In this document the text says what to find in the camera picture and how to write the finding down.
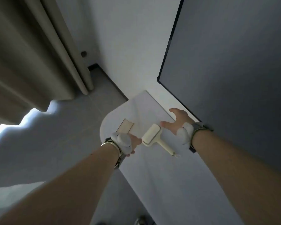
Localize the person's left hand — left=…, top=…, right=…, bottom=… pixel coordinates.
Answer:
left=111, top=132, right=142, bottom=158

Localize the person's right hand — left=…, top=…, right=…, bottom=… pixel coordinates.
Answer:
left=160, top=108, right=195, bottom=146

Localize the person's right forearm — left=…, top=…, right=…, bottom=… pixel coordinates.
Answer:
left=192, top=131, right=281, bottom=225

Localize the person's left forearm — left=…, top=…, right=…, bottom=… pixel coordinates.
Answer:
left=0, top=144, right=120, bottom=225

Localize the white left hand tracker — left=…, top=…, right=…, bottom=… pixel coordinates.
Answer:
left=117, top=133, right=133, bottom=154

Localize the white hand tracker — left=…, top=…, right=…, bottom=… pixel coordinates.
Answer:
left=117, top=133, right=133, bottom=154
left=177, top=123, right=194, bottom=146

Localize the cream lint roller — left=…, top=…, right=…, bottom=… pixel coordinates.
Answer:
left=141, top=124, right=181, bottom=159

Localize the white right hand tracker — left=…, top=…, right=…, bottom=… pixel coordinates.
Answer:
left=177, top=123, right=194, bottom=146

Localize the beige card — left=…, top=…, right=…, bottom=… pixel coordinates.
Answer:
left=116, top=118, right=134, bottom=134

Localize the beige curtain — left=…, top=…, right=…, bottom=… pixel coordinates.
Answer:
left=0, top=0, right=94, bottom=125

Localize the grey left wrist strap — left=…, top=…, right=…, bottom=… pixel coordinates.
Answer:
left=104, top=137, right=123, bottom=169

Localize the grey wrist strap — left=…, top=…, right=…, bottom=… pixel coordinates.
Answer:
left=189, top=122, right=214, bottom=154
left=104, top=137, right=123, bottom=169

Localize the grey right wrist strap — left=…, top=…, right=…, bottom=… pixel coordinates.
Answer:
left=189, top=122, right=214, bottom=154

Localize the dark grey wall panel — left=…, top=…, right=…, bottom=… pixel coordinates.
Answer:
left=157, top=0, right=281, bottom=178

